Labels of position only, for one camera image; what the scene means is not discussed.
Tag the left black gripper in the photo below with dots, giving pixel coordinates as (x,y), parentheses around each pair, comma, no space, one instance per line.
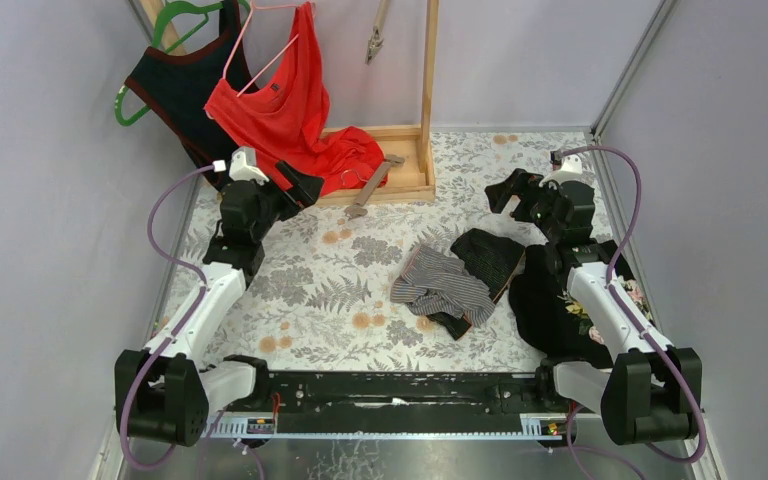
(281,196)

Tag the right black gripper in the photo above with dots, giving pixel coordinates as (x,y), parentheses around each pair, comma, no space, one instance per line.
(525,201)

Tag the wooden clip hanger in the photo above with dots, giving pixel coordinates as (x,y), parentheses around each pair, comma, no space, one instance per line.
(357,208)

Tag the grey striped underwear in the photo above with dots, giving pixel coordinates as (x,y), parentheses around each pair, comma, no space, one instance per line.
(431,283)

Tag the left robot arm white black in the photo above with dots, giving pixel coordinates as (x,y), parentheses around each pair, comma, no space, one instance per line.
(164,391)

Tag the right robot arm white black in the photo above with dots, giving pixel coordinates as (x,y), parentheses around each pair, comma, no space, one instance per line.
(652,392)

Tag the black underwear orange trim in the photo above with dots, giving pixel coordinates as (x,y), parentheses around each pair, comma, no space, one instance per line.
(493,259)

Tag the green plastic hanger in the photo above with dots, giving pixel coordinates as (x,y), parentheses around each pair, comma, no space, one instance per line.
(180,27)

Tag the floral patterned table mat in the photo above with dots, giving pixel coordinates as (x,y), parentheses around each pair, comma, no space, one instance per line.
(321,299)

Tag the wooden clothes rack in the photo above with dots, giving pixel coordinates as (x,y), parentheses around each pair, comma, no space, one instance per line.
(414,179)

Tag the black floral garment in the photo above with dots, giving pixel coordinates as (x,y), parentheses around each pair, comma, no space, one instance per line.
(548,320)

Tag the dark tank top red trim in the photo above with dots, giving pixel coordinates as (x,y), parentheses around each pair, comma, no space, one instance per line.
(176,88)

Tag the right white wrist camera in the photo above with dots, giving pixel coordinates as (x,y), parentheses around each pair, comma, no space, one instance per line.
(565,168)

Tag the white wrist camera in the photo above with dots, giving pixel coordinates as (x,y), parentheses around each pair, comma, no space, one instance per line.
(242,166)
(565,168)

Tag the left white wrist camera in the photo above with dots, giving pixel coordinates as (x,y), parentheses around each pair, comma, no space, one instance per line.
(242,166)

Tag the pink wire hanger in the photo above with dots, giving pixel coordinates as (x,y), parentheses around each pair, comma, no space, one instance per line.
(281,45)

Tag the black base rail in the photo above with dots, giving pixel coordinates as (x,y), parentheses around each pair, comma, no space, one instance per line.
(401,405)

